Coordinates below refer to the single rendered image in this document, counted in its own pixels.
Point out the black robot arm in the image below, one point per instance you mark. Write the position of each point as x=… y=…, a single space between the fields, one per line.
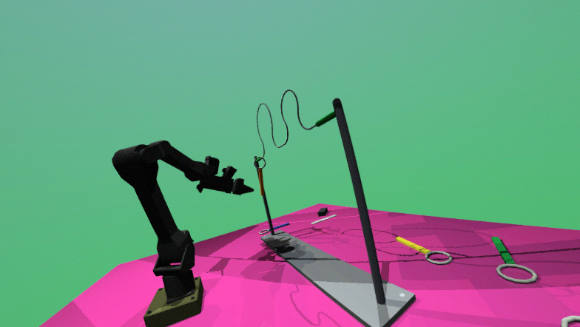
x=138 y=166

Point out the white loop with green handle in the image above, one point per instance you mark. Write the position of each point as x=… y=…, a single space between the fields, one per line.
x=509 y=262

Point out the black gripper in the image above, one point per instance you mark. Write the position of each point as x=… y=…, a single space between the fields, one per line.
x=238 y=187

